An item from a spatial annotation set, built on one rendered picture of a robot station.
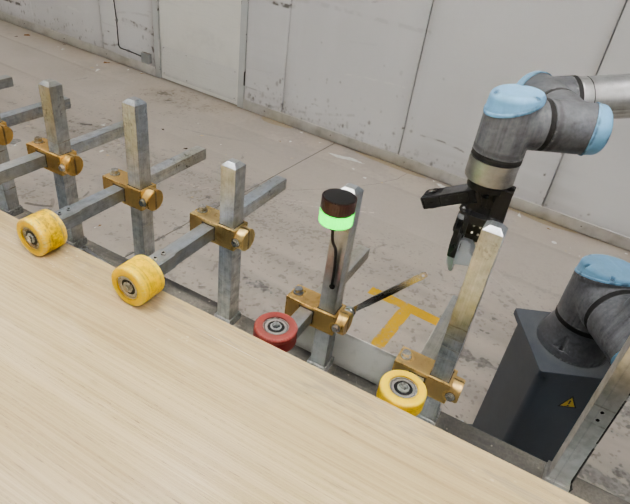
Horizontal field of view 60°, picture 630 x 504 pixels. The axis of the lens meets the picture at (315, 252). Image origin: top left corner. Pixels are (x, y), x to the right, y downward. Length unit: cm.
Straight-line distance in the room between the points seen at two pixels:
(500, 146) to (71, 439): 80
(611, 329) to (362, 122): 279
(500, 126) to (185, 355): 65
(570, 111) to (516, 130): 10
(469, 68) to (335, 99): 98
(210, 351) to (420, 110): 296
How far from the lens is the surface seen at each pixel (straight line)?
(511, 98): 97
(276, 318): 101
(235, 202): 109
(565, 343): 161
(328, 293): 107
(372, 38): 378
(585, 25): 339
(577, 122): 102
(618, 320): 144
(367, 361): 118
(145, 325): 100
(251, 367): 93
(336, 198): 91
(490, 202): 106
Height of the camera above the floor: 158
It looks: 34 degrees down
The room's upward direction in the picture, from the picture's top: 8 degrees clockwise
